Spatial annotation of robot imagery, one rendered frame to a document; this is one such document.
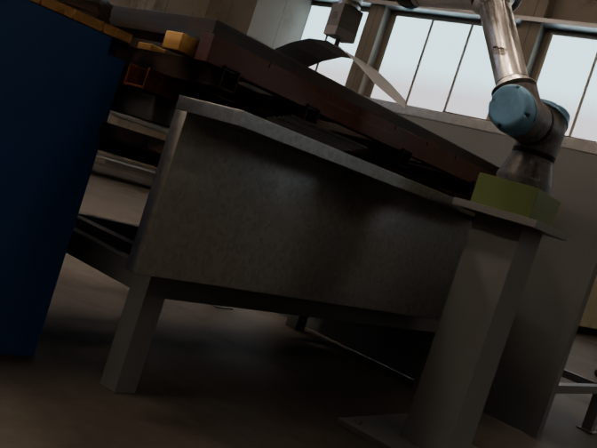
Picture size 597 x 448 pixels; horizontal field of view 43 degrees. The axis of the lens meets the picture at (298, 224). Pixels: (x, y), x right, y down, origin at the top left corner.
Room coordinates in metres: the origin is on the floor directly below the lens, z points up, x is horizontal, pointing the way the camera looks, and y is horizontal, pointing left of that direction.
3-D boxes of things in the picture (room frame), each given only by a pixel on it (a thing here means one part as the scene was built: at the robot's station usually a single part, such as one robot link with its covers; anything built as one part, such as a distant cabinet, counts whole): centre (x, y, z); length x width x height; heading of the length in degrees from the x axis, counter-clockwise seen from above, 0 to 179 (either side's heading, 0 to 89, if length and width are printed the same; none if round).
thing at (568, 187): (3.08, -0.53, 0.51); 1.30 x 0.04 x 1.01; 50
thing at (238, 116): (2.03, -0.18, 0.67); 1.30 x 0.20 x 0.03; 140
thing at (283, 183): (2.08, -0.12, 0.48); 1.30 x 0.04 x 0.35; 140
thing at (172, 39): (1.71, 0.37, 0.79); 0.06 x 0.05 x 0.04; 50
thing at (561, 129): (2.08, -0.54, 0.93); 0.13 x 0.12 x 0.14; 136
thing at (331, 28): (2.51, 0.07, 1.13); 0.10 x 0.09 x 0.16; 38
